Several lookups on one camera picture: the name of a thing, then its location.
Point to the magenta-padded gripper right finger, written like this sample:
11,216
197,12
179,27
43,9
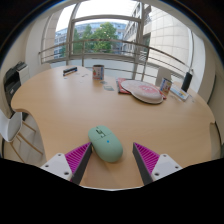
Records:
163,165

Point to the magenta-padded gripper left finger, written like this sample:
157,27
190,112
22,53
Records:
60,165

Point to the mint green computer mouse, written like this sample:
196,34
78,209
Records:
106,144

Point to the pink and white mouse pad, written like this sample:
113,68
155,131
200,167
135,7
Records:
143,91

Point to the printed white paper cup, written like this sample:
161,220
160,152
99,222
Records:
98,72
165,87

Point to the black cylindrical speaker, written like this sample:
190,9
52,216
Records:
186,81

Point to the red book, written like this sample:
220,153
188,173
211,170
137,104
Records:
120,86

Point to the small green card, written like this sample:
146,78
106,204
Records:
108,88

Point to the small round sticker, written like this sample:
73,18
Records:
103,82

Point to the black and blue stapler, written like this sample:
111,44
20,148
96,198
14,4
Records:
70,70

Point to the black and white printer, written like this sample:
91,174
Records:
13,81

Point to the metal balcony railing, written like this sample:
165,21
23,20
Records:
110,40

